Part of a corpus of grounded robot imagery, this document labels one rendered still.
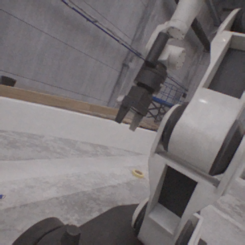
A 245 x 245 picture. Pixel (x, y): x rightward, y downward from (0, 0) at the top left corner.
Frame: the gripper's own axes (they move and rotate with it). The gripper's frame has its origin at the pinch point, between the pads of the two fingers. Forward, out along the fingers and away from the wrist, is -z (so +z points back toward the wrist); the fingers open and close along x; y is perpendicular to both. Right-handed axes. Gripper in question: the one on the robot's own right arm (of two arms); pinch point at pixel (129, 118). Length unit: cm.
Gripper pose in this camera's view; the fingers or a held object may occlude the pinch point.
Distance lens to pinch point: 62.3
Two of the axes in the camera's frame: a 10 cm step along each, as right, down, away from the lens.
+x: -4.1, -2.5, -8.8
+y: 7.8, 4.0, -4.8
